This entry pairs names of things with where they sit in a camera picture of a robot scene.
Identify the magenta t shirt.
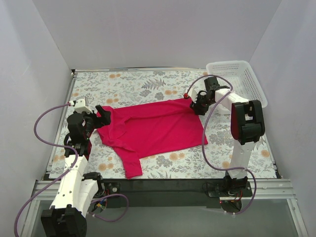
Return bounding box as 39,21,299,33
97,99,208,179

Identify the white plastic basket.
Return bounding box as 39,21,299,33
206,60,268,108

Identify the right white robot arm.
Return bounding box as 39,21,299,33
183,75,265,196

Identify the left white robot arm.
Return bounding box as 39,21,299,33
41,105,111,237

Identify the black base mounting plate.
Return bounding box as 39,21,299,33
98,179,253,208

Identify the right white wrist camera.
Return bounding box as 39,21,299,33
183,88,198,103

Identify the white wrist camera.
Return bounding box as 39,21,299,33
69,96,92,114
183,88,198,103

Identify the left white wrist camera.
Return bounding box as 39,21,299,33
69,96,92,114

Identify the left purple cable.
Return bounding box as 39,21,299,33
13,102,129,237

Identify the purple cable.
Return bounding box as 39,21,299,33
185,74,257,215
13,102,129,237

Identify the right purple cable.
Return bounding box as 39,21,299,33
185,74,257,215

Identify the aluminium frame rail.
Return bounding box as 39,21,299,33
20,179,308,237

